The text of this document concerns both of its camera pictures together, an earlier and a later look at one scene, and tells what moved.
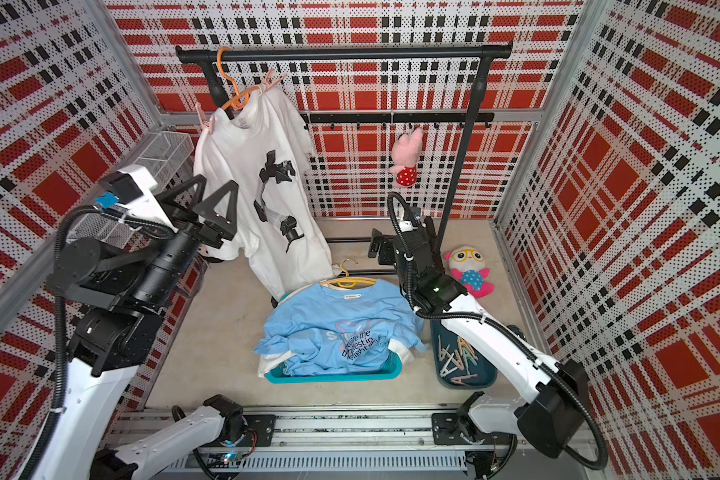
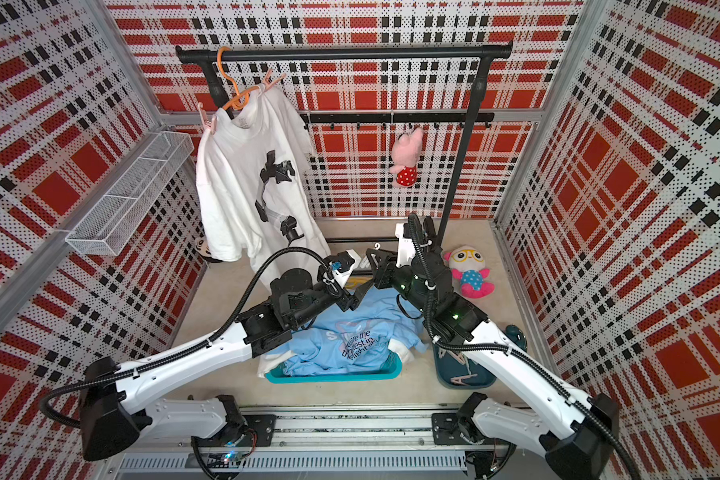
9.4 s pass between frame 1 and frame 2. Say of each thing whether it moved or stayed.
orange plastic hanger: stayed
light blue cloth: stayed
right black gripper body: moved
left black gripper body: moved
